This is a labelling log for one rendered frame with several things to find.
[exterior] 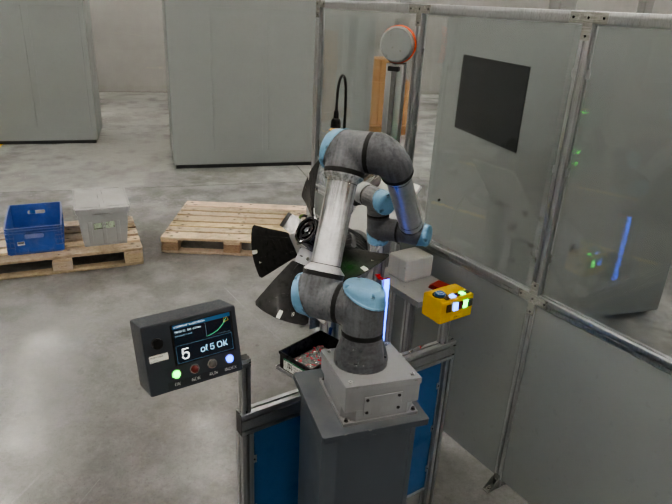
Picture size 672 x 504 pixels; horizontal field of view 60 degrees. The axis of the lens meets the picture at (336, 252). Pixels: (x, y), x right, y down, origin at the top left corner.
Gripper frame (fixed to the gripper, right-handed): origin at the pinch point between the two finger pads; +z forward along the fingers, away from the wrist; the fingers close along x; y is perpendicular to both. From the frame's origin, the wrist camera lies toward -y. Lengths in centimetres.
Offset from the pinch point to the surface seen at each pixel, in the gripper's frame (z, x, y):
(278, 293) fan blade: 1, -20, 46
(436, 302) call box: -41, 21, 40
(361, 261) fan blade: -23.0, 0.0, 27.2
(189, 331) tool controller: -44, -71, 24
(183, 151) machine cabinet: 536, 132, 128
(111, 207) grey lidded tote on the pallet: 285, -16, 101
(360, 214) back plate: 18.1, 28.9, 27.5
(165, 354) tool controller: -45, -78, 28
